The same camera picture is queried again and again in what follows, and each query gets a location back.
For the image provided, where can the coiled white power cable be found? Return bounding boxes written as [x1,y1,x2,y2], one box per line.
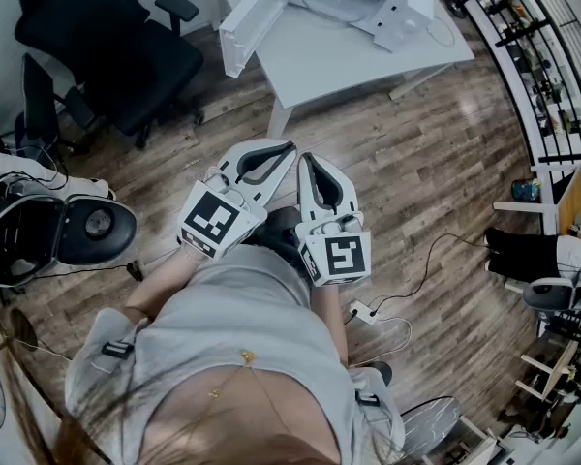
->
[424,15,459,48]

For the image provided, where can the black floor cable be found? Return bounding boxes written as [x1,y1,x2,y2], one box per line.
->
[367,232,490,317]

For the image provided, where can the black office chair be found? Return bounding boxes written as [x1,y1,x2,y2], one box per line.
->
[14,0,207,152]
[14,53,98,159]

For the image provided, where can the gold necklace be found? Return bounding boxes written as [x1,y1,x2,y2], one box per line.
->
[193,349,291,435]

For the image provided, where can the white floor cable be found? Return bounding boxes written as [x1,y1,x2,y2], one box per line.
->
[343,315,413,363]

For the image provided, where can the white desk frame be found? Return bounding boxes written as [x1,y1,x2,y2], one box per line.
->
[492,160,581,234]

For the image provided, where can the person's grey top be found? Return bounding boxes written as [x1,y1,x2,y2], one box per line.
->
[65,244,406,465]

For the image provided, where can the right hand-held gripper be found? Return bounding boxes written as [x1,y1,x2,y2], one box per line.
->
[294,150,373,289]

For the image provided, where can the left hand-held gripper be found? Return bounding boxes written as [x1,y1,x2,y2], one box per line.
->
[176,139,300,262]

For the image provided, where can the person's black trousers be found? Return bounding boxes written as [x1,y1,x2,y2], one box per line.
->
[244,205,316,280]

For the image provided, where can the grey marbled stool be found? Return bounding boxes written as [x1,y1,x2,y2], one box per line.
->
[401,397,466,457]

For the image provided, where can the black metal shelf rack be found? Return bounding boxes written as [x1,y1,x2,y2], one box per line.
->
[443,0,581,165]

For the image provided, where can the teal cup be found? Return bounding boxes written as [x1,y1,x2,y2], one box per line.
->
[511,179,541,202]

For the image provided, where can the white power strip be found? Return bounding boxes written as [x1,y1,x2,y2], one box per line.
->
[349,299,380,326]

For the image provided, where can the person's right forearm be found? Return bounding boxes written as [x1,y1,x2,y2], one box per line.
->
[309,281,352,365]

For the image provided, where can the wooden board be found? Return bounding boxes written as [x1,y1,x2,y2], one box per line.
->
[559,162,581,234]

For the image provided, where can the round glass turntable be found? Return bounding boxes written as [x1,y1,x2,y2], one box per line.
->
[297,0,391,27]

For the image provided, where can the person's left forearm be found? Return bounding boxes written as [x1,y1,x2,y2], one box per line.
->
[124,244,209,312]

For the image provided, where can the black open carry case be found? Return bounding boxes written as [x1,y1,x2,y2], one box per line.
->
[0,181,138,290]

